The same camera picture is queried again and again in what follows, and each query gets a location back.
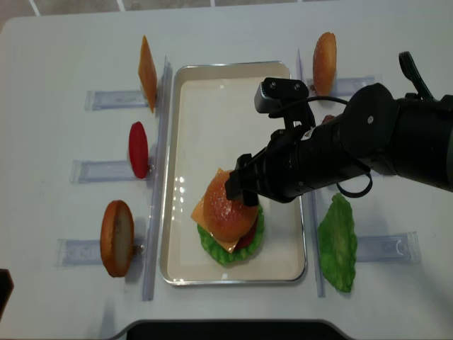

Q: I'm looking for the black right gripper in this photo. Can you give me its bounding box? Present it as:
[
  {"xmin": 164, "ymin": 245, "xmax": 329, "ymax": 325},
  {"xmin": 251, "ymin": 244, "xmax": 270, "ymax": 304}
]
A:
[{"xmin": 225, "ymin": 123, "xmax": 371, "ymax": 207}]

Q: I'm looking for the sesame top bun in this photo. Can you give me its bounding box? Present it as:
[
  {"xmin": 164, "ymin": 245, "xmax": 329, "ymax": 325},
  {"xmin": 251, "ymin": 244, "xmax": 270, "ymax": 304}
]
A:
[{"xmin": 203, "ymin": 169, "xmax": 258, "ymax": 242}]

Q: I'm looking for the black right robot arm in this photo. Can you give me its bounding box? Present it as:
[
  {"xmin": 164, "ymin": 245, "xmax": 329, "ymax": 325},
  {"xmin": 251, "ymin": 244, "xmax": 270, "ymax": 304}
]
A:
[{"xmin": 225, "ymin": 84, "xmax": 452, "ymax": 206}]

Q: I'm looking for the orange cheese slice on burger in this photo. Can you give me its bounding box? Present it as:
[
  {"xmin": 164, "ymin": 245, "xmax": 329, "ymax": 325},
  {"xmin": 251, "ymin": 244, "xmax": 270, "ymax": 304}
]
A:
[{"xmin": 190, "ymin": 166, "xmax": 241, "ymax": 254}]

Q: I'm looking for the red tomato slice on burger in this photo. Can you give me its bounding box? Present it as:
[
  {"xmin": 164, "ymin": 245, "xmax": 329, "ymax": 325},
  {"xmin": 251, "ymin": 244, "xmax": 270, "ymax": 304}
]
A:
[{"xmin": 235, "ymin": 220, "xmax": 258, "ymax": 251}]

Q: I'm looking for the green lettuce leaf on burger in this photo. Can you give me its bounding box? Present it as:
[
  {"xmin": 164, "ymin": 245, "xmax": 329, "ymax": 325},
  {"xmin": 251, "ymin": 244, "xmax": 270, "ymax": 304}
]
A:
[{"xmin": 197, "ymin": 205, "xmax": 265, "ymax": 266}]

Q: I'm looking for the upright green lettuce leaf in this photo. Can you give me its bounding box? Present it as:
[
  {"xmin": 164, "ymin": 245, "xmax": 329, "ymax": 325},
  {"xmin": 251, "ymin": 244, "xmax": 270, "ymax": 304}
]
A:
[{"xmin": 318, "ymin": 193, "xmax": 357, "ymax": 293}]

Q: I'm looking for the upright red tomato slice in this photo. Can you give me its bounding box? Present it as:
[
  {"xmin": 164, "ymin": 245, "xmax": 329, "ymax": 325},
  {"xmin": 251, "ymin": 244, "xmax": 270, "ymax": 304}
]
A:
[{"xmin": 128, "ymin": 122, "xmax": 149, "ymax": 179}]

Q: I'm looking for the upright brown meat patty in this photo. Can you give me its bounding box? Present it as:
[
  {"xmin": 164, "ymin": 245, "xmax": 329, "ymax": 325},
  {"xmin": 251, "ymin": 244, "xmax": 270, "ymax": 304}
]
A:
[{"xmin": 321, "ymin": 115, "xmax": 336, "ymax": 124}]

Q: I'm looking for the upright orange cheese slice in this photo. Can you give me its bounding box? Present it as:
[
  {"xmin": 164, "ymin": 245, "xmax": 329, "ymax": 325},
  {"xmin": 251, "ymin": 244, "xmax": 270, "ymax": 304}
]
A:
[{"xmin": 138, "ymin": 35, "xmax": 158, "ymax": 113}]

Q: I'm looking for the clear holder under lettuce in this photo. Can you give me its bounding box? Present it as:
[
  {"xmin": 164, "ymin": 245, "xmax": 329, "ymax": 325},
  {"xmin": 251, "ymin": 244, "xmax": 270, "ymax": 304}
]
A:
[{"xmin": 356, "ymin": 232, "xmax": 420, "ymax": 263}]

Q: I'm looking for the clear holder under tomato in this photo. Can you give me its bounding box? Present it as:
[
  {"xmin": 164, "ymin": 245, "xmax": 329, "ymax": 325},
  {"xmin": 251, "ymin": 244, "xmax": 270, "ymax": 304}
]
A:
[{"xmin": 69, "ymin": 160, "xmax": 154, "ymax": 183}]

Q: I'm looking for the clear holder under cheese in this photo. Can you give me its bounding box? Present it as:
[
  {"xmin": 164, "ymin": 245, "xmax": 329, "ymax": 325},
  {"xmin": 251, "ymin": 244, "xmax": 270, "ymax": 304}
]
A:
[{"xmin": 84, "ymin": 90, "xmax": 149, "ymax": 111}]

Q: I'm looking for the white rectangular metal tray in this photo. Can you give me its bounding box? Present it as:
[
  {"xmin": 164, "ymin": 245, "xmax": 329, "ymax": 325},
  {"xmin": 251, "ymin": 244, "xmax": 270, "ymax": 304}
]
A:
[{"xmin": 160, "ymin": 61, "xmax": 306, "ymax": 285}]

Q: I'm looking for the upright bun slice left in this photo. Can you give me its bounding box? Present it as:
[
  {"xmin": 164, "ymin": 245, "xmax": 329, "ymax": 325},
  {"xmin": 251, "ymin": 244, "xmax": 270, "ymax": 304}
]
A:
[{"xmin": 100, "ymin": 200, "xmax": 134, "ymax": 278}]

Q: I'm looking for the clear holder under right buns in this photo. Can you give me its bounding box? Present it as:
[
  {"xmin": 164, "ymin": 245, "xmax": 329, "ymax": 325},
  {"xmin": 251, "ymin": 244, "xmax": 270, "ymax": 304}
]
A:
[{"xmin": 328, "ymin": 74, "xmax": 382, "ymax": 98}]

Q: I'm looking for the upright plain bun slice right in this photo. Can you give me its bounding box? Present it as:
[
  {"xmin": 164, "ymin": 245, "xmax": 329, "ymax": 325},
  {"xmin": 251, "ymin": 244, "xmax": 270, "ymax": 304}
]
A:
[{"xmin": 312, "ymin": 32, "xmax": 337, "ymax": 96}]

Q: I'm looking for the black base at bottom edge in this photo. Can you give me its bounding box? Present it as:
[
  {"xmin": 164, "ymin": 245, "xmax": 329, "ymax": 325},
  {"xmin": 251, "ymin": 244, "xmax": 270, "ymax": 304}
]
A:
[{"xmin": 127, "ymin": 321, "xmax": 347, "ymax": 339}]

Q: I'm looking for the clear holder under left bun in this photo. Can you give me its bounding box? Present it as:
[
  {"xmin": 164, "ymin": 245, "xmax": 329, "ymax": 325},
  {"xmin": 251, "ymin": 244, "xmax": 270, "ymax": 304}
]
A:
[{"xmin": 55, "ymin": 237, "xmax": 146, "ymax": 267}]

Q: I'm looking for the dark object at left edge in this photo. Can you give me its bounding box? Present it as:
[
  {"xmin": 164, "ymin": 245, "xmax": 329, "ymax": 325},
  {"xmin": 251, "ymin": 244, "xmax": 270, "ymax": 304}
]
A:
[{"xmin": 0, "ymin": 268, "xmax": 14, "ymax": 315}]

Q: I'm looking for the right long clear acrylic rail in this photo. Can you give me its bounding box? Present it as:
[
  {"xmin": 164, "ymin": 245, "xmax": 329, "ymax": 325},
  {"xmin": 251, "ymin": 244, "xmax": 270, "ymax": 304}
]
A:
[{"xmin": 295, "ymin": 48, "xmax": 327, "ymax": 299}]

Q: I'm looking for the long clear acrylic rail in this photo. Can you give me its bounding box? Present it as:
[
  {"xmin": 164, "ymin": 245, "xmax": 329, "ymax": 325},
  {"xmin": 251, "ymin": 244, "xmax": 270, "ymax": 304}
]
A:
[
  {"xmin": 295, "ymin": 48, "xmax": 327, "ymax": 299},
  {"xmin": 142, "ymin": 58, "xmax": 173, "ymax": 301}
]

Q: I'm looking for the left long clear acrylic rail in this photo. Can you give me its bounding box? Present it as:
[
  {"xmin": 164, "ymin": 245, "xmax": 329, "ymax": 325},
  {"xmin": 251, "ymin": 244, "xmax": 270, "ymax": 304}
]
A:
[{"xmin": 142, "ymin": 58, "xmax": 173, "ymax": 301}]

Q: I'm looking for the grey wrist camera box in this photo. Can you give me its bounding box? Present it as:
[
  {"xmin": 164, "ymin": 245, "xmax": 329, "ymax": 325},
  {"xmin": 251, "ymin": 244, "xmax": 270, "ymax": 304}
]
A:
[{"xmin": 254, "ymin": 77, "xmax": 309, "ymax": 113}]

